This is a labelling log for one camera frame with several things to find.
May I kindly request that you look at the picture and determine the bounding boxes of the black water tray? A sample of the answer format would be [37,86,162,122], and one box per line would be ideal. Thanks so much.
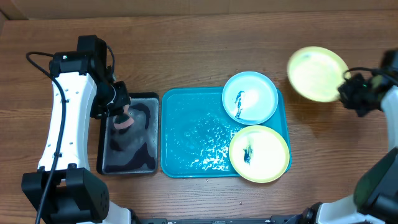
[96,92,159,175]

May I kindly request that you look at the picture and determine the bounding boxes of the teal plastic tray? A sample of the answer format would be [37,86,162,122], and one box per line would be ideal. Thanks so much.
[160,86,292,179]

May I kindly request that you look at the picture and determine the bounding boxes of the yellow plate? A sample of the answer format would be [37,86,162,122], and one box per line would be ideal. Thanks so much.
[287,46,348,103]
[229,125,290,183]

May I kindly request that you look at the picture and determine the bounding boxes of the light blue plate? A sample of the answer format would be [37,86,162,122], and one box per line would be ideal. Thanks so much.
[221,71,279,125]

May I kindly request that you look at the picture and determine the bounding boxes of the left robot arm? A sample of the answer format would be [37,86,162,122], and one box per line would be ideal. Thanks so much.
[21,35,138,223]

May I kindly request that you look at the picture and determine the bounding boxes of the pink green sponge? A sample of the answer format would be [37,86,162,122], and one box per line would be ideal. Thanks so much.
[114,105,134,130]

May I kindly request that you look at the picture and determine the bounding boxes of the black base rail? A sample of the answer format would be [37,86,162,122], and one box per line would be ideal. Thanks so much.
[132,215,301,224]

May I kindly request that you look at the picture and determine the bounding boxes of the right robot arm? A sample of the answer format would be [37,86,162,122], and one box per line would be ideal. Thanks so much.
[288,50,397,224]

